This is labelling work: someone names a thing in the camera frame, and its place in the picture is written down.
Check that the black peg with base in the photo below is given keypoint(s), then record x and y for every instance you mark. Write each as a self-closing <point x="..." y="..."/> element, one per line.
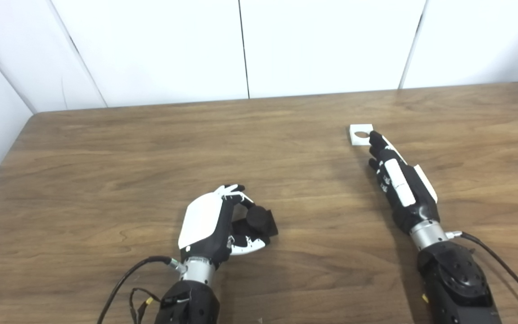
<point x="259" y="218"/>

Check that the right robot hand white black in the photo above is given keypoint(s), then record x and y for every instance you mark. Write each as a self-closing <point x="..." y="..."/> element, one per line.
<point x="414" y="207"/>

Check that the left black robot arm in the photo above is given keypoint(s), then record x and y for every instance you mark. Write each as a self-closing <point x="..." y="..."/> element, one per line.
<point x="191" y="301"/>

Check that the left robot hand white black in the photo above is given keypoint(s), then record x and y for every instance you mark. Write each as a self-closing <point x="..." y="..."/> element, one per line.
<point x="203" y="220"/>

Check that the white square piece with hole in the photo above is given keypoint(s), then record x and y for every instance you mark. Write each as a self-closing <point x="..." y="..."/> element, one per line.
<point x="356" y="141"/>

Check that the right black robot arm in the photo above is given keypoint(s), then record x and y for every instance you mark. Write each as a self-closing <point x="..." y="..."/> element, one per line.
<point x="454" y="279"/>

